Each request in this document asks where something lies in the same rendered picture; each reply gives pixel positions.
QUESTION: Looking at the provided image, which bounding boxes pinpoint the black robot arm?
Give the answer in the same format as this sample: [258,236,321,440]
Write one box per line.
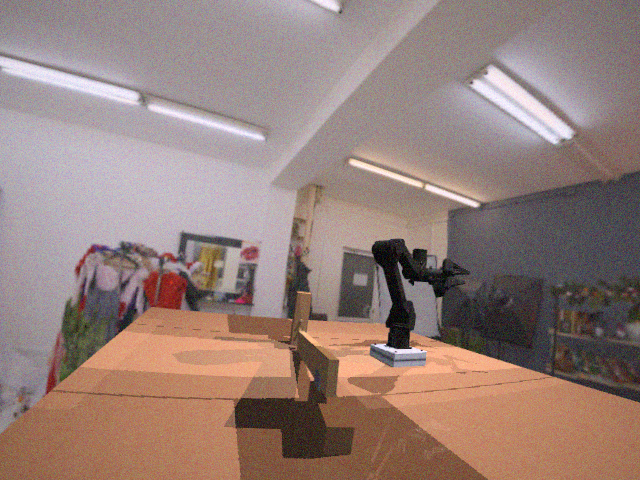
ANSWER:
[372,238,445,349]

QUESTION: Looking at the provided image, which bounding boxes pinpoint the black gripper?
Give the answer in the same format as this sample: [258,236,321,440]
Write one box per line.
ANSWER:
[426,258,470,293]

